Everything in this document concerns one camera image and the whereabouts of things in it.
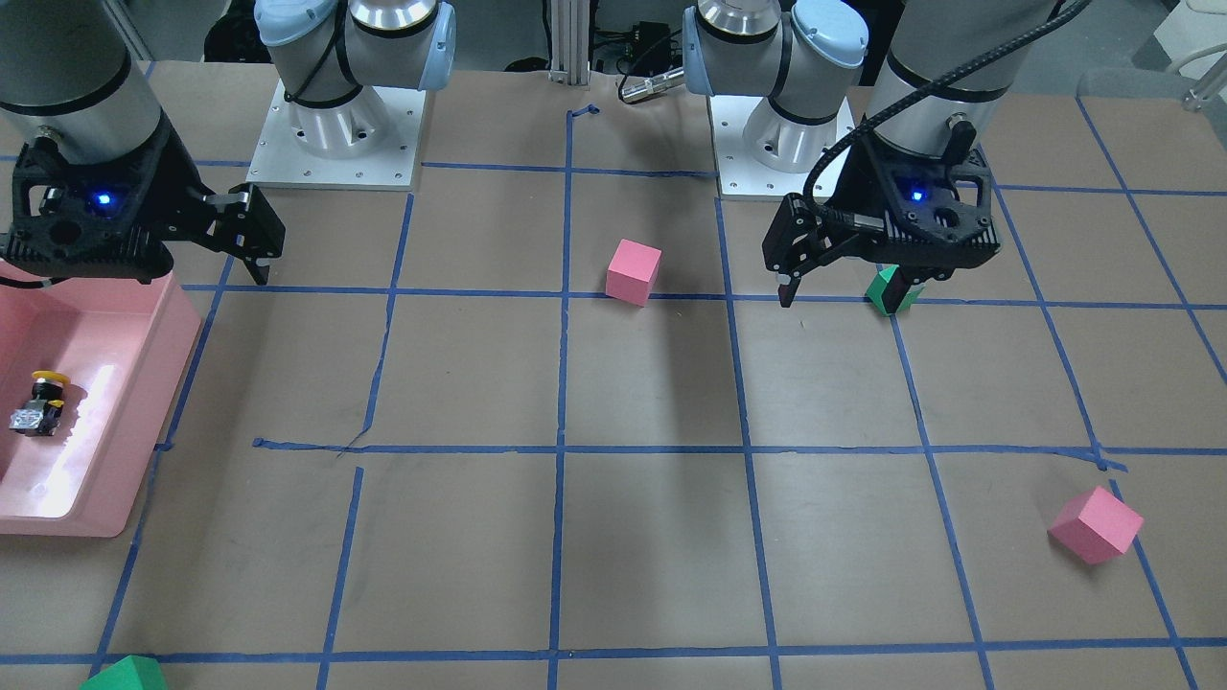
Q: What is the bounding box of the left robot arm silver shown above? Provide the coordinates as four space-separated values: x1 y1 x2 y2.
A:
681 1 1086 316

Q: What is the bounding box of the green cube by left arm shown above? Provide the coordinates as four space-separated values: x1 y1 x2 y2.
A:
865 265 928 317

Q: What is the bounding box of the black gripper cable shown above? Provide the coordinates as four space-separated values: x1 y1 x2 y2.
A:
802 0 1094 231

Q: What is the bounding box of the green cube near bin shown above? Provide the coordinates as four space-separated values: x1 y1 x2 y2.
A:
80 654 171 690

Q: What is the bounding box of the yellow push button switch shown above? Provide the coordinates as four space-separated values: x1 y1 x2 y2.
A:
9 370 71 437

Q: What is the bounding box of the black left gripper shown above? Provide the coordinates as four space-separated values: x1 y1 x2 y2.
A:
764 134 1001 309

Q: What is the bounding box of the aluminium frame post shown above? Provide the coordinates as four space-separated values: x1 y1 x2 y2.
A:
546 0 591 90

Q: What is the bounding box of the pink plastic bin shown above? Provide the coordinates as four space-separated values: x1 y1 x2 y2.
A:
1 274 202 538

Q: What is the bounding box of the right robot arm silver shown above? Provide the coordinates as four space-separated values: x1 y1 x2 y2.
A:
2 1 456 289

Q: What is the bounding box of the pink cube near edge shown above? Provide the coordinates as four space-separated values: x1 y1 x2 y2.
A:
1048 487 1145 566

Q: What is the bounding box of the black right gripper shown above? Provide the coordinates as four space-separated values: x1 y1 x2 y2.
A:
2 117 286 287

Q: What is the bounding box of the pink cube centre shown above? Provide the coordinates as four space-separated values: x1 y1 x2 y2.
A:
604 239 663 307

